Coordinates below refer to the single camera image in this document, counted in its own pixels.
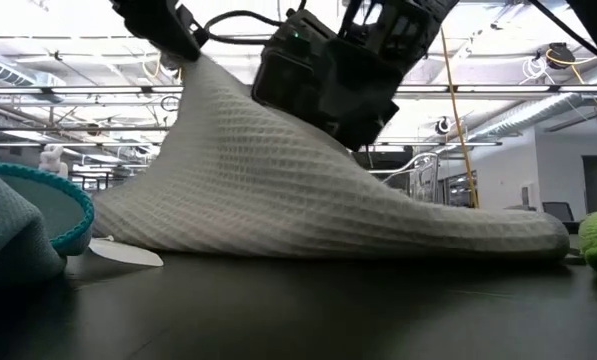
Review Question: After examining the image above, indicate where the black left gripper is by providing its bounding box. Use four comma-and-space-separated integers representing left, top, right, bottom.
110, 0, 202, 62

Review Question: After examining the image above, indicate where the grey waffle microfiber towel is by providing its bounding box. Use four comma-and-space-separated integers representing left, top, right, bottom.
91, 53, 572, 261

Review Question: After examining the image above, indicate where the white paper label tag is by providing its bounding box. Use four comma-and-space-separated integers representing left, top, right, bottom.
88, 237, 164, 268

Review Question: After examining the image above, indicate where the light blue microfiber towel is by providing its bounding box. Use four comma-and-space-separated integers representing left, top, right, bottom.
0, 127, 96, 287

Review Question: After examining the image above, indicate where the white ceiling light strip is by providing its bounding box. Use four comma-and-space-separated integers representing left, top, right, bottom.
0, 84, 597, 96

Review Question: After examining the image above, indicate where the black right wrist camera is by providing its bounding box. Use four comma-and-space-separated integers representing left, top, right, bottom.
251, 47, 332, 126

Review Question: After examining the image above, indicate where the yellow cable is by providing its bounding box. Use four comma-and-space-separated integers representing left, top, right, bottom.
440, 27, 480, 209

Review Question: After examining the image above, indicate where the silver ventilation duct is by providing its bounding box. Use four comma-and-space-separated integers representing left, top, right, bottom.
477, 92, 597, 142

